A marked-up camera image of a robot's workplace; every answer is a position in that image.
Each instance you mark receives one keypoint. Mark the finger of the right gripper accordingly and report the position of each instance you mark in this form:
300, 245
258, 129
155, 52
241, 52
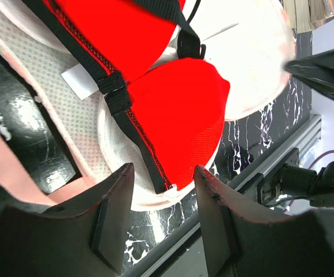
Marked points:
316, 71

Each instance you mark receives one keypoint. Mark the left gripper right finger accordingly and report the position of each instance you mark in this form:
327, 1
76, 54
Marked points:
243, 238

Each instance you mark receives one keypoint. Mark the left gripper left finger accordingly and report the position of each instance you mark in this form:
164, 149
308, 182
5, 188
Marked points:
83, 236

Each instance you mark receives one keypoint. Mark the pink mesh laundry bag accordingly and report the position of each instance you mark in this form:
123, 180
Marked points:
249, 50

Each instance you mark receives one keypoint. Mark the red bra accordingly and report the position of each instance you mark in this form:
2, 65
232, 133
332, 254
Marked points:
149, 65

